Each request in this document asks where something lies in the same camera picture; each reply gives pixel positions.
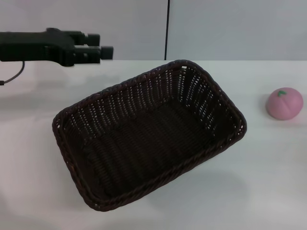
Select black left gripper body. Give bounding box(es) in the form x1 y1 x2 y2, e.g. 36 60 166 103
0 28 85 67

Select black woven wicker basket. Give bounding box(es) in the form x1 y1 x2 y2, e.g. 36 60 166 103
52 59 248 212

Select pink toy peach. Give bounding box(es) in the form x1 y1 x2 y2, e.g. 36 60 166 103
265 87 304 120

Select thin black cable with connector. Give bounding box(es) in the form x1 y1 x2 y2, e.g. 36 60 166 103
0 61 25 86

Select thin black diagonal cable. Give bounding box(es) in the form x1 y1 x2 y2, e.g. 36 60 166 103
164 0 171 60

